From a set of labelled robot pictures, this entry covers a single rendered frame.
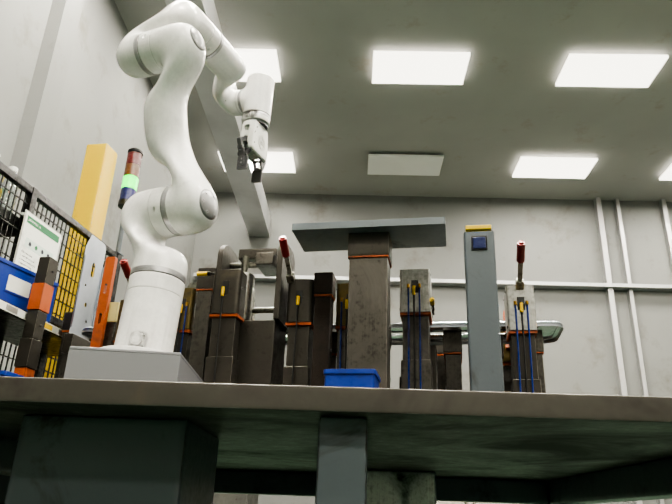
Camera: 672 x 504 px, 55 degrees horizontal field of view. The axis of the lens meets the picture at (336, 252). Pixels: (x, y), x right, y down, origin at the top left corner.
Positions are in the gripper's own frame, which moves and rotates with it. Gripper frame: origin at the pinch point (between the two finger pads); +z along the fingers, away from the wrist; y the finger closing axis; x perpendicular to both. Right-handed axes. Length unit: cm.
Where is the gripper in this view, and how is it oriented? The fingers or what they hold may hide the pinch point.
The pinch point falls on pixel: (249, 173)
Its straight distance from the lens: 190.5
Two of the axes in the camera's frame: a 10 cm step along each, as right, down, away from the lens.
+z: -0.7, 9.5, -3.0
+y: 3.3, 3.1, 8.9
